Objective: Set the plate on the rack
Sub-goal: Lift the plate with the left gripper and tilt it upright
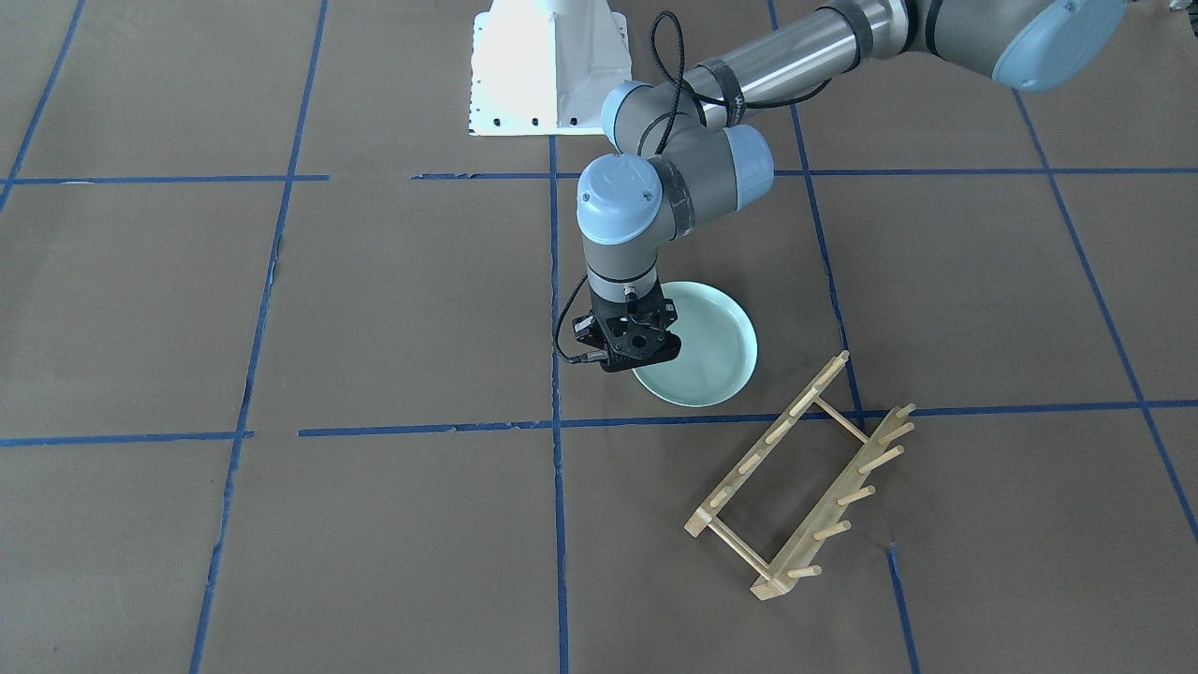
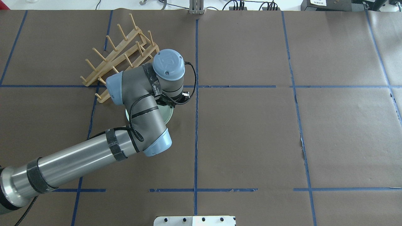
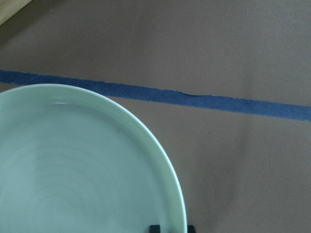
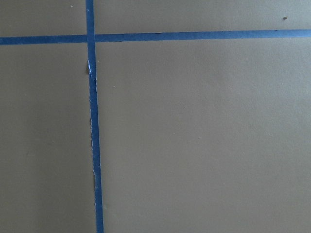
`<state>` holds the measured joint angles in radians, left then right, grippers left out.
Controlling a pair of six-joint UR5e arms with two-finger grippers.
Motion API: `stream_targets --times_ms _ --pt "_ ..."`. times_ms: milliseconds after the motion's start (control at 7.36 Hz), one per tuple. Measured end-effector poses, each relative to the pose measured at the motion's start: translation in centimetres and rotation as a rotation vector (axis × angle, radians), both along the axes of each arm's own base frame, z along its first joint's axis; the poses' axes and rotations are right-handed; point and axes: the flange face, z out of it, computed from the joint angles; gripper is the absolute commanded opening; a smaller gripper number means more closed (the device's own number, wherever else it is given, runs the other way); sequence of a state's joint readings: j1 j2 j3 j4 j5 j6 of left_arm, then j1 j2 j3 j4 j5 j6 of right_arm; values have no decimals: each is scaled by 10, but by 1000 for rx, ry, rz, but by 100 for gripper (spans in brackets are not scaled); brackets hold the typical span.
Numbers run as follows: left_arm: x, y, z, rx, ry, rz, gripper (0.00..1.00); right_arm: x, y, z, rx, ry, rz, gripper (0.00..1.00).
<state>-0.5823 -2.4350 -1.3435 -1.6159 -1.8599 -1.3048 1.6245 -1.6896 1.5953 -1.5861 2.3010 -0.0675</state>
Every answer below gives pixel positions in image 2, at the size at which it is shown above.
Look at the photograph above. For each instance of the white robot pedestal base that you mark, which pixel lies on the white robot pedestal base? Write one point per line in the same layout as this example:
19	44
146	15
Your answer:
195	221

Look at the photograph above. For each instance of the grey metal bracket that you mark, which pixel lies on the grey metal bracket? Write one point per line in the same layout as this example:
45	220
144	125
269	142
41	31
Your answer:
196	7

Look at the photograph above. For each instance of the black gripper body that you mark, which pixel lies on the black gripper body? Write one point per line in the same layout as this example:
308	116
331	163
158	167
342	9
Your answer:
163	102

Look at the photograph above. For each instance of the wooden dish rack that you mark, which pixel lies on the wooden dish rack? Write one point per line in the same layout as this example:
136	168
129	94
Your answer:
136	48

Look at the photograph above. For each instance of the light green ceramic plate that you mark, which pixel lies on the light green ceramic plate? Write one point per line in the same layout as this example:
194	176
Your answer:
165	114

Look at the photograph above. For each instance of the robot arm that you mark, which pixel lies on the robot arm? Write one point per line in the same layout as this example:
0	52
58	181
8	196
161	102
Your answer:
140	90

